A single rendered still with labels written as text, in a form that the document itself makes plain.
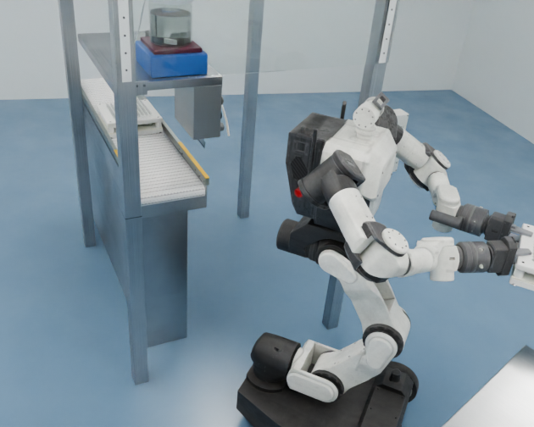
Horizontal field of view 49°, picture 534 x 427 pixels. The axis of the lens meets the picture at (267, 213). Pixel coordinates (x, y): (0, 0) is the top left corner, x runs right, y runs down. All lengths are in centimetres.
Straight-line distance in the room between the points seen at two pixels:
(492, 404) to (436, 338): 154
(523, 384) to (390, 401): 89
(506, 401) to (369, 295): 60
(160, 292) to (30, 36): 334
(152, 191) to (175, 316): 75
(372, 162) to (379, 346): 68
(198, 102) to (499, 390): 130
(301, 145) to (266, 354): 93
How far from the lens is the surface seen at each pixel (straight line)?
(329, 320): 293
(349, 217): 148
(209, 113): 210
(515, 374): 168
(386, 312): 202
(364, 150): 170
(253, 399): 239
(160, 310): 270
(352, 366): 222
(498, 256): 173
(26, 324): 304
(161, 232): 245
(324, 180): 157
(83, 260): 339
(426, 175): 211
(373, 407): 242
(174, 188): 224
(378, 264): 146
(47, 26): 546
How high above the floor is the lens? 198
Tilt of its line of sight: 31 degrees down
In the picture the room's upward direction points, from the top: 5 degrees clockwise
